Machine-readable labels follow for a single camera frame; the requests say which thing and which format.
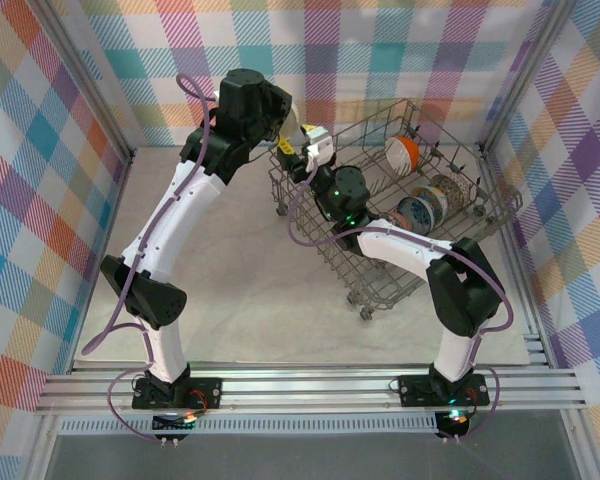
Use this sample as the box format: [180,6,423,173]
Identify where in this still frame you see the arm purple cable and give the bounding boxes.
[81,73,221,444]
[285,184,514,444]

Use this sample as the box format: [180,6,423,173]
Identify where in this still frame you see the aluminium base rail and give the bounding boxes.
[33,367,589,416]

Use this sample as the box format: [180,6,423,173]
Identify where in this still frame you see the orange bowl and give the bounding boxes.
[383,135,421,175]

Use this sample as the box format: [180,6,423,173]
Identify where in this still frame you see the aluminium frame leg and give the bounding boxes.
[23,413,61,480]
[562,409,599,480]

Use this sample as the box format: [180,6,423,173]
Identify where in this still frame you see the blue and white bowl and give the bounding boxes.
[397,195,436,235]

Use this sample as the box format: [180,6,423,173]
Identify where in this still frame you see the plain white bowl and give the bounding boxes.
[281,101,302,147]

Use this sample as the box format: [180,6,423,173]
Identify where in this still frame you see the small controller board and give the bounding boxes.
[151,410,198,432]
[435,408,472,437]

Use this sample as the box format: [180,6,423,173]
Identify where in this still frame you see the brown patterned bowl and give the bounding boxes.
[431,173,475,211]

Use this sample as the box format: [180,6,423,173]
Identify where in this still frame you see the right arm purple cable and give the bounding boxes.
[285,184,514,444]

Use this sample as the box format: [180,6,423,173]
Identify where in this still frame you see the white slotted cable duct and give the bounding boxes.
[57,417,441,435]

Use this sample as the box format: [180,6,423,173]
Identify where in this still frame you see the thin red wire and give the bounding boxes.
[189,389,217,415]

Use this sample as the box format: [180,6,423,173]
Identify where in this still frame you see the grey wire dish rack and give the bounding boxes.
[268,98,524,321]

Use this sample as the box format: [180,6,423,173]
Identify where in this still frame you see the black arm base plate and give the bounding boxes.
[131,375,225,412]
[397,373,492,408]

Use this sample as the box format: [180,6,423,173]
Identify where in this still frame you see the aluminium frame post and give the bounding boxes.
[477,0,579,156]
[32,0,137,166]

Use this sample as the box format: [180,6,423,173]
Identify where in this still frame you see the aluminium side rail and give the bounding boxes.
[476,144,554,371]
[68,153,135,374]

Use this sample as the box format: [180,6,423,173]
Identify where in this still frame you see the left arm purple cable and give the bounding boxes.
[81,73,221,444]

